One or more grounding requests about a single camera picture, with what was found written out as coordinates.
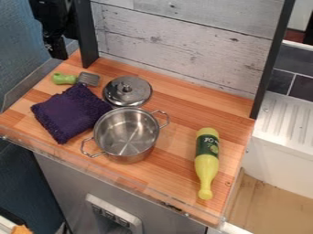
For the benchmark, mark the purple cloth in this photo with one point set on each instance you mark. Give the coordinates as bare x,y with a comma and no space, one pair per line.
69,112

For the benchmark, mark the silver pot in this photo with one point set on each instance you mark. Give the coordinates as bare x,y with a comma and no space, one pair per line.
125,134

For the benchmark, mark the white toy sink unit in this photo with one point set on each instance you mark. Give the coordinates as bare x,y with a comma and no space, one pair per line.
281,134

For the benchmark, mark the yellow toy bottle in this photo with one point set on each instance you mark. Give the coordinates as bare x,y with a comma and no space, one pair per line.
206,158

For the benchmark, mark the silver pot lid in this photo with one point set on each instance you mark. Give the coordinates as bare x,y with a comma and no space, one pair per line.
127,91

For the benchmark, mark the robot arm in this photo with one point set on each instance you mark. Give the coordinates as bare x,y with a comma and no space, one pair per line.
52,21

